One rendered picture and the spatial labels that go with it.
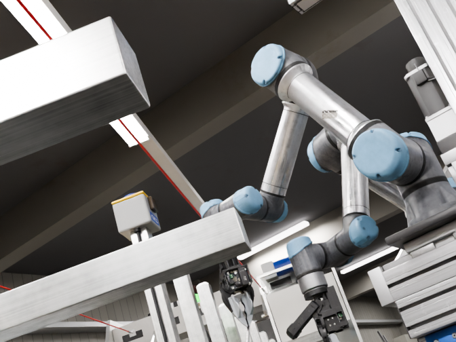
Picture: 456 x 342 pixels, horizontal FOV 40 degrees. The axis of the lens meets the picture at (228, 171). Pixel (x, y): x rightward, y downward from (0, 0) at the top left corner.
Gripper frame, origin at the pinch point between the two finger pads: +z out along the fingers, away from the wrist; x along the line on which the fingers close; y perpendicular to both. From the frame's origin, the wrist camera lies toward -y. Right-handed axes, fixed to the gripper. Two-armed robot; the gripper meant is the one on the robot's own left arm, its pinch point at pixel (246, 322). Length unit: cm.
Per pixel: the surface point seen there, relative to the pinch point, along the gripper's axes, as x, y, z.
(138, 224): -26, 51, -14
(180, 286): -18.1, 24.8, -7.4
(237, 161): 129, -387, -236
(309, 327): 91, -231, -31
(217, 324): -8.1, 1.7, -1.2
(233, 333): -0.1, -21.9, -2.2
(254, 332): 17, -69, -9
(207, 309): -9.3, 1.3, -6.0
